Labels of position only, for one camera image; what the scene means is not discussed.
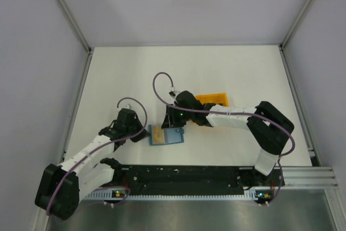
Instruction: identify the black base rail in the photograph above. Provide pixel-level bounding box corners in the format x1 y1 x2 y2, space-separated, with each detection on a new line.
113 164 282 196

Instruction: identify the aluminium frame rail front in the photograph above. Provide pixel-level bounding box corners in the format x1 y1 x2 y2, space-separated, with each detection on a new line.
282 167 338 189

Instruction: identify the aluminium frame post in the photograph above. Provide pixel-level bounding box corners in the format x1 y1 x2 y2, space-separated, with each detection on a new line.
56 0 92 54
280 0 332 50

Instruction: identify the purple cable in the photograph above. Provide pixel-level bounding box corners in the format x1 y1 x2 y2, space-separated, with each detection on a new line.
152 72 295 207
45 97 148 215

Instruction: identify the blue leather card holder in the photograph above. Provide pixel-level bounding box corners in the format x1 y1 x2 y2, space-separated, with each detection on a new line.
148 124 184 146

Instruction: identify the gold credit card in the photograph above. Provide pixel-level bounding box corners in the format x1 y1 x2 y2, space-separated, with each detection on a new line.
151 126 165 144

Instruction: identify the right aluminium frame post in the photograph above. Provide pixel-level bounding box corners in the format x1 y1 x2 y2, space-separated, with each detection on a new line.
280 0 332 50

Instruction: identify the white cable duct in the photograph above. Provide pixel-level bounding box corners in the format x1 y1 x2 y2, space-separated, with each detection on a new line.
84 189 271 201

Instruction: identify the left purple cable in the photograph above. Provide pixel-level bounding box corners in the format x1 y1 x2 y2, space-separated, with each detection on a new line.
45 97 148 215

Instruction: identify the left aluminium frame post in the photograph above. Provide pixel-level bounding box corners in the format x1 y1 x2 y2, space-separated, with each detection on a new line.
56 0 92 54

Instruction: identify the yellow plastic bin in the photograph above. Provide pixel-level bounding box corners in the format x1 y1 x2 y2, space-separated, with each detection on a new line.
190 93 229 125

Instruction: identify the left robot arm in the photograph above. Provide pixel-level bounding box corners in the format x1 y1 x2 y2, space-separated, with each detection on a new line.
34 108 149 220

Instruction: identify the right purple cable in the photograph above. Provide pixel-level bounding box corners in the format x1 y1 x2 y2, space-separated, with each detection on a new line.
152 72 295 207

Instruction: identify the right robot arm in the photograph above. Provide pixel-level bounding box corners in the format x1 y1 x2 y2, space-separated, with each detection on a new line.
161 90 295 186

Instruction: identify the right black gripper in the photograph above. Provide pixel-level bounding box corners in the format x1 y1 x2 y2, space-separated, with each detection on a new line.
162 104 194 129

